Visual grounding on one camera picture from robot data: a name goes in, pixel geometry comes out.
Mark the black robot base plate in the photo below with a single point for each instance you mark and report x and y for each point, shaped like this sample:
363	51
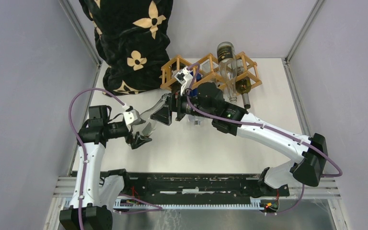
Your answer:
194	188

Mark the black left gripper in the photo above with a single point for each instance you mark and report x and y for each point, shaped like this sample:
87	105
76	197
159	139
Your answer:
138	140

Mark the clear bottle with dark label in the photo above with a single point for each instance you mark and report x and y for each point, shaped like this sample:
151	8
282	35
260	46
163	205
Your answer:
147	126

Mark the black floral plush blanket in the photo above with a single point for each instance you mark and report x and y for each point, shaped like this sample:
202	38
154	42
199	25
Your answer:
131	37

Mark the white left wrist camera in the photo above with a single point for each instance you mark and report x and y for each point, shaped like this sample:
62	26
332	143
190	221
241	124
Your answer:
132	117

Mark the wooden lattice wine rack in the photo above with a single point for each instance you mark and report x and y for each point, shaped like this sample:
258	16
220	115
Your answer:
250	71

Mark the clear bottle with black label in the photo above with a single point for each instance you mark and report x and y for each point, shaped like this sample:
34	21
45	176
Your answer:
228	68

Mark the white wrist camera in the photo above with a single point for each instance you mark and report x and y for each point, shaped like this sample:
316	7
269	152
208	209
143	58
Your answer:
132	117
184	77

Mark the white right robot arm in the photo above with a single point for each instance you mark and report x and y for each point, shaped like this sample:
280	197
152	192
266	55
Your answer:
307	155

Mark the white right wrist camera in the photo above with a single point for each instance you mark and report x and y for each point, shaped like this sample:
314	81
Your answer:
184	77

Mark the blue square glass bottle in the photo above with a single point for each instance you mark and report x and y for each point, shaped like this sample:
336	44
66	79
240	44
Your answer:
195	120

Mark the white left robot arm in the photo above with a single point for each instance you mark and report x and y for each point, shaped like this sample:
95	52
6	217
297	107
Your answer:
92	203

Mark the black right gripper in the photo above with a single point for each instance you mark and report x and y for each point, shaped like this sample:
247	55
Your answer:
164	115

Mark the green wine bottle right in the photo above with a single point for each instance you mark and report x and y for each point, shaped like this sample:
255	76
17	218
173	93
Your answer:
243	86

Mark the white slotted cable duct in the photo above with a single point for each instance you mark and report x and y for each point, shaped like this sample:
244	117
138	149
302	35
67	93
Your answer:
123	204

